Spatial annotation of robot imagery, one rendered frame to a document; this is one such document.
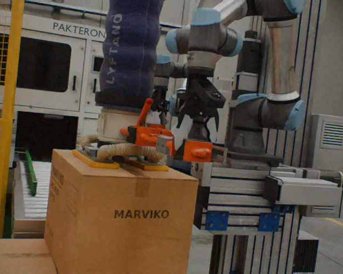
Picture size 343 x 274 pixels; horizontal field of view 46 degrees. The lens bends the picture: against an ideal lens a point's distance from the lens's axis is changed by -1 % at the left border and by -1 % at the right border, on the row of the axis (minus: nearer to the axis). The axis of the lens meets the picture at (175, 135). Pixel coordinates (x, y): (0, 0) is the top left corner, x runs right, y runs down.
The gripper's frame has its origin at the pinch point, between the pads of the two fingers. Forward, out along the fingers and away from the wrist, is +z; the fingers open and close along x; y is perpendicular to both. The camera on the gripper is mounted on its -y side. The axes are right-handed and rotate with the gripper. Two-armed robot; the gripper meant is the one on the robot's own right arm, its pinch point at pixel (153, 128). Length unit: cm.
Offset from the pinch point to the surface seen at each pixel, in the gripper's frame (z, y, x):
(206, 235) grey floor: 107, -156, 133
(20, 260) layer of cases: 54, 24, -58
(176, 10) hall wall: -294, -839, 374
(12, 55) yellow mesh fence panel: -32, -85, -62
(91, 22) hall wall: -223, -873, 156
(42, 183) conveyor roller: 54, -128, -31
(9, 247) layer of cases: 54, 9, -61
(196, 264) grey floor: 107, -88, 85
